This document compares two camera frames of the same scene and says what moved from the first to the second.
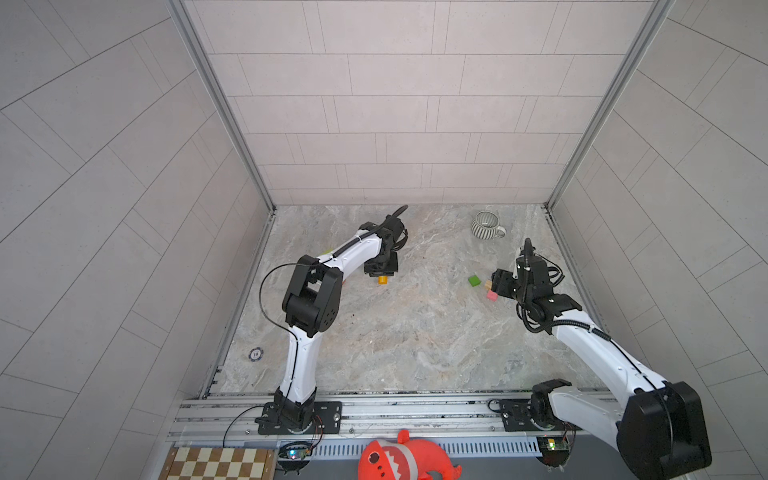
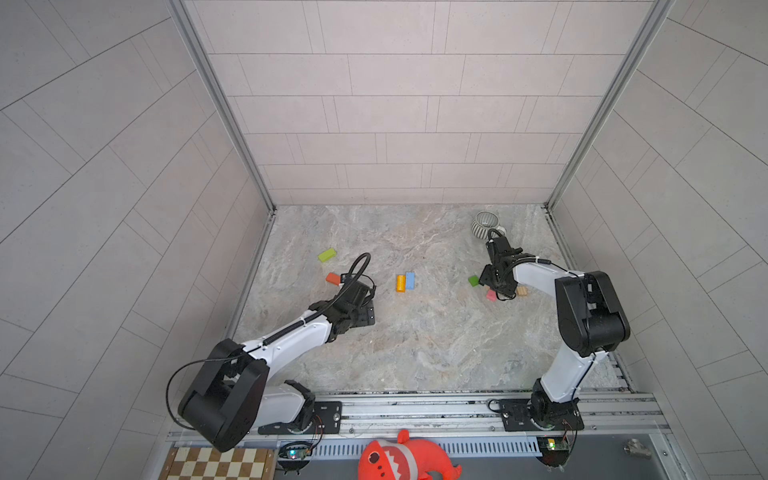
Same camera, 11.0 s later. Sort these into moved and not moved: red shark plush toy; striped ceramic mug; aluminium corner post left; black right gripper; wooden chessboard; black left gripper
Moved: black right gripper; black left gripper
Not moved: red shark plush toy; striped ceramic mug; aluminium corner post left; wooden chessboard
